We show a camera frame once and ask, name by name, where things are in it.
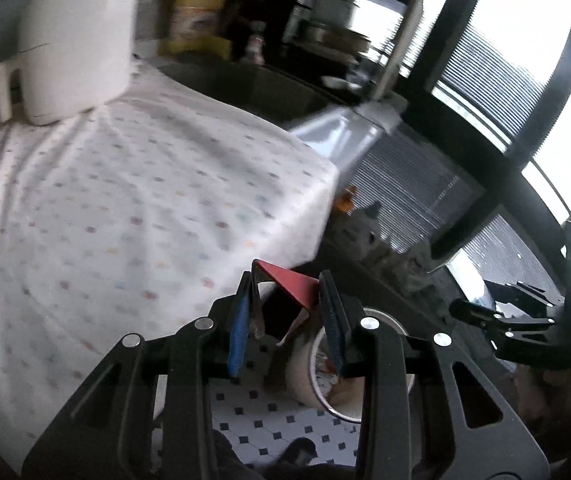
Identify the white air fryer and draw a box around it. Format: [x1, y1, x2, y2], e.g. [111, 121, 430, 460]
[0, 0, 138, 126]

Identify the red carton piece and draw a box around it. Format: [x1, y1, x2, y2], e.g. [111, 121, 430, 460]
[250, 259, 320, 347]

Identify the dotted white tablecloth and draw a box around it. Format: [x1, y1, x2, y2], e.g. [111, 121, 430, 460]
[0, 62, 339, 470]

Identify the person's right hand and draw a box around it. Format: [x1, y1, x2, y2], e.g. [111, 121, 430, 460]
[513, 365, 571, 422]

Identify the white cutting board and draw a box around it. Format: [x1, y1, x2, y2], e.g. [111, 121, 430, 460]
[371, 0, 423, 101]

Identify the black dish rack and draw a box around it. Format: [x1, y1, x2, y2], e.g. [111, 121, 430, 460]
[279, 0, 412, 88]

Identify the white trash bin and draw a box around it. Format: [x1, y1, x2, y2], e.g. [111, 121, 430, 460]
[284, 306, 417, 424]

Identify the yellow detergent bottle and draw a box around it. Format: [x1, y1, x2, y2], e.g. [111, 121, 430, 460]
[159, 0, 231, 60]

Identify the steel kitchen sink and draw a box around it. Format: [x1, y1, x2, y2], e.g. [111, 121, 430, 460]
[159, 56, 352, 126]

